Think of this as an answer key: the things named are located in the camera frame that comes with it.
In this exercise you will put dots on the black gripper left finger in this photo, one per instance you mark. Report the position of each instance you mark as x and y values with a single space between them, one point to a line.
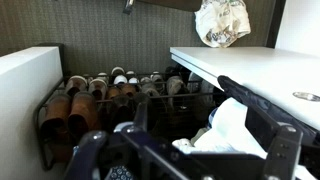
86 153

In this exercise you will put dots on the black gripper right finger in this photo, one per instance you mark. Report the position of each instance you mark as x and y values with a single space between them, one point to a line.
281 150

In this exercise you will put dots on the white sliding wardrobe door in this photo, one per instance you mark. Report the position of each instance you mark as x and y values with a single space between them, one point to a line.
260 70

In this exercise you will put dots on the brown leather boot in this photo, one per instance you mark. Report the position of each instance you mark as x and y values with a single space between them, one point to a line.
83 111
56 113

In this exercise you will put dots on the dark shoe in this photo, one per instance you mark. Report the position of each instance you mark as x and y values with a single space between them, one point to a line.
120 110

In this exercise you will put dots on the white cloth pile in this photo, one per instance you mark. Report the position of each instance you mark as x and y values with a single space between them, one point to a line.
230 130

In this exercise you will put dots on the tan white sneaker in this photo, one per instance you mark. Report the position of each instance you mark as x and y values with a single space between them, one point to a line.
76 85
97 88

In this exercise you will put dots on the small brown shoe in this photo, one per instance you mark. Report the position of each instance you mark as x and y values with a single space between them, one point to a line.
114 92
128 89

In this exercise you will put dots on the grey shoe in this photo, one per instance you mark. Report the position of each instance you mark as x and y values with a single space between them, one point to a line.
175 86
148 87

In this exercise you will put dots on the black metal shoe rack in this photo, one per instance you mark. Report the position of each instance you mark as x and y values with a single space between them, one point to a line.
186 95

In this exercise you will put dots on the crumpled plastic bag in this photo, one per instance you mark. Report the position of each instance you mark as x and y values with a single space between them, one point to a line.
221 21

